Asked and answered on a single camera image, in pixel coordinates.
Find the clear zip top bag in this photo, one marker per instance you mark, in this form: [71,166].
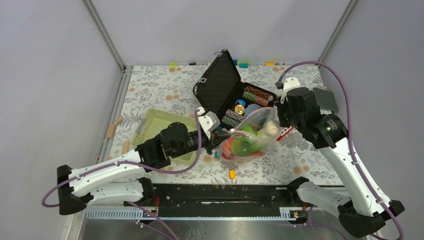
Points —
[257,120]

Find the black poker chip case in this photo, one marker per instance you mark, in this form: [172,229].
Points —
[220,89]

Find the dark grey lego baseplate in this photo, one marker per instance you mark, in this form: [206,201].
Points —
[326,99]

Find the yellow small block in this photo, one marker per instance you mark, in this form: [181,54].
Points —
[232,174]

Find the red toy pepper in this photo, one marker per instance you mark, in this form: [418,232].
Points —
[226,148]

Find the wooden block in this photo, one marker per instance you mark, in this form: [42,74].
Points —
[111,130]

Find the green plastic basket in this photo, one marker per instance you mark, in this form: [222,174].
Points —
[154,121]

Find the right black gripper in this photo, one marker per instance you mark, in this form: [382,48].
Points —
[280,107]

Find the yellow toy mango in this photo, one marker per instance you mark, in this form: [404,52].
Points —
[244,148]

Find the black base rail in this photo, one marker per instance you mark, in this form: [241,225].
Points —
[218,200]

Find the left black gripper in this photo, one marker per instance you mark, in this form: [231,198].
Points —
[212,142]

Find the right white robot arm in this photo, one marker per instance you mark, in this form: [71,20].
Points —
[366,208]

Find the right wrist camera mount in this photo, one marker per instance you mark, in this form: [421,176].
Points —
[286,85]

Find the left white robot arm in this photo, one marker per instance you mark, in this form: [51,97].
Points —
[81,187]

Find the white green leek toy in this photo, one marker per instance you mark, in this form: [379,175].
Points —
[270,130]

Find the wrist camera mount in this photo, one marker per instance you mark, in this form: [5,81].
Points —
[286,85]
[207,121]

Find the yellow big blind button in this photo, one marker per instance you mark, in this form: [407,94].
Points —
[239,109]

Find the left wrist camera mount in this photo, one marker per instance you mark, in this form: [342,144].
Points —
[207,121]

